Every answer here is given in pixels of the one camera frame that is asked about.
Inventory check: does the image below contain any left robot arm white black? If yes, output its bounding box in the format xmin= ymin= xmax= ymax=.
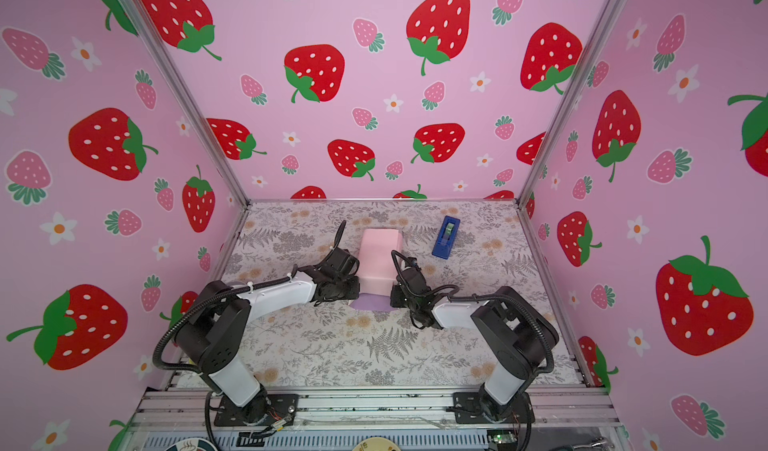
xmin=152 ymin=247 xmax=360 ymax=424

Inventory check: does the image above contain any blue tape dispenser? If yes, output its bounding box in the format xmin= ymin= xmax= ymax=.
xmin=432 ymin=216 xmax=460 ymax=260

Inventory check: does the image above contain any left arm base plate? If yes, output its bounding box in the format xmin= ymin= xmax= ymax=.
xmin=214 ymin=393 xmax=299 ymax=428

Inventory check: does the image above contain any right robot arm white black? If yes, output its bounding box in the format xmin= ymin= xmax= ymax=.
xmin=390 ymin=264 xmax=559 ymax=423

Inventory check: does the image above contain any purple wrapping paper sheet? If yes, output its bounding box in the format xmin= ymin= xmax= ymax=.
xmin=350 ymin=228 xmax=404 ymax=312

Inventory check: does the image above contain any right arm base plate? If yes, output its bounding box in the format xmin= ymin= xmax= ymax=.
xmin=446 ymin=390 xmax=536 ymax=424

